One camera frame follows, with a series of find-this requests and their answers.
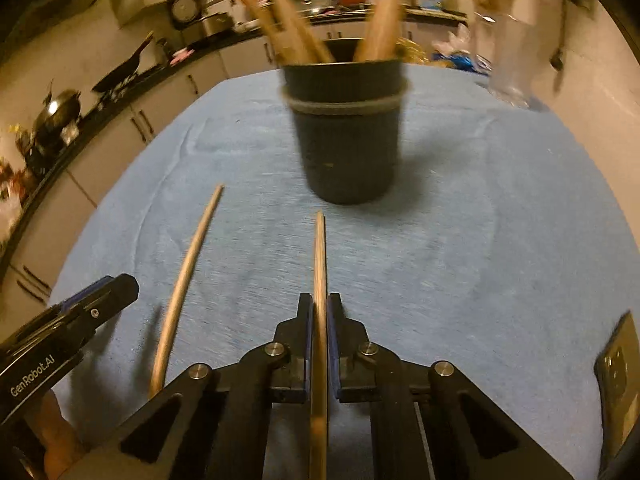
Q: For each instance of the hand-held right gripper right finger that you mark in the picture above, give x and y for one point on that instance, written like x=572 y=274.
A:
x=334 y=350

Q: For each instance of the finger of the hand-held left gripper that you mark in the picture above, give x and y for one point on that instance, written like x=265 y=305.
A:
x=107 y=305
x=85 y=294

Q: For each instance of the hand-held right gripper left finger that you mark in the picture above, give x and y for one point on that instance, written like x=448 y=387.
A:
x=309 y=350

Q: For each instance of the black cup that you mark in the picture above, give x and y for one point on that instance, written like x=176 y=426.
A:
x=347 y=135

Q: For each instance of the person's left hand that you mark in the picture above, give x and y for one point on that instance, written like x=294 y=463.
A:
x=55 y=435

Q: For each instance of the beige kitchen cabinets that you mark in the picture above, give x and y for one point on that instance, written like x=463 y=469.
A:
x=107 y=150

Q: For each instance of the blue tablecloth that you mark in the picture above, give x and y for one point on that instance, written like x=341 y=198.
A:
x=450 y=260

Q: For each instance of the steel wok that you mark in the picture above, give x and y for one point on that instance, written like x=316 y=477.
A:
x=57 y=117

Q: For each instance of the black frying pan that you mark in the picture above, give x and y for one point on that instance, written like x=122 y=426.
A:
x=125 y=67

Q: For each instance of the yellow plastic bag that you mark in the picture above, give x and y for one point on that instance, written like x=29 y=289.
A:
x=417 y=50

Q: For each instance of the blue plastic bag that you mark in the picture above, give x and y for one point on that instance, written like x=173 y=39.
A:
x=457 y=62

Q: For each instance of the clear glass jug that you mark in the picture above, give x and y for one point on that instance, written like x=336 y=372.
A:
x=512 y=60

